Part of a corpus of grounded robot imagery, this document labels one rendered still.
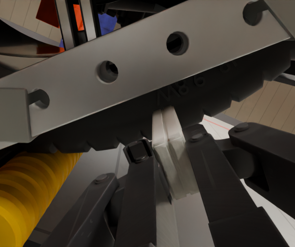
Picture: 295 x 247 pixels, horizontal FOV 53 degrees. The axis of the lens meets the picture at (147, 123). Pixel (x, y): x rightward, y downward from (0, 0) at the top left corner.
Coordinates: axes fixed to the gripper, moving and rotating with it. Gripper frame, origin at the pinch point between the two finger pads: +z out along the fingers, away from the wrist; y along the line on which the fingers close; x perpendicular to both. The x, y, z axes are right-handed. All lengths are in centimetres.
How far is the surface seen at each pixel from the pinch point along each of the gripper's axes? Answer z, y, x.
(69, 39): 11.7, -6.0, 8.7
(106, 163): 134, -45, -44
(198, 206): 128, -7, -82
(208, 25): 1.3, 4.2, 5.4
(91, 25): 11.7, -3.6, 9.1
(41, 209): 6.3, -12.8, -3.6
